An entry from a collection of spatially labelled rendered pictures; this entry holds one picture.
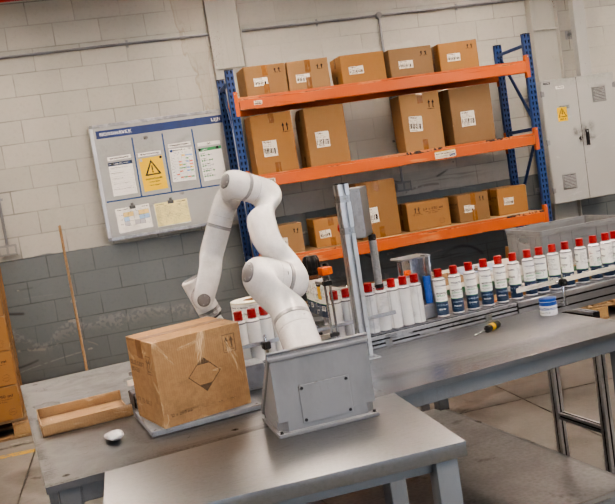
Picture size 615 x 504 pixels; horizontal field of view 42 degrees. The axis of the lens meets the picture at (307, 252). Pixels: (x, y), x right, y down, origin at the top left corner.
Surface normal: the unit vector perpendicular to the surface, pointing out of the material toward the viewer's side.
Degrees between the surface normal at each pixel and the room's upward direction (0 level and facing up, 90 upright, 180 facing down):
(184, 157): 89
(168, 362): 90
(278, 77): 89
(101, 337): 90
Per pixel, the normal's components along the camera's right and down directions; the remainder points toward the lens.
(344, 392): 0.28, 0.05
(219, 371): 0.51, 0.00
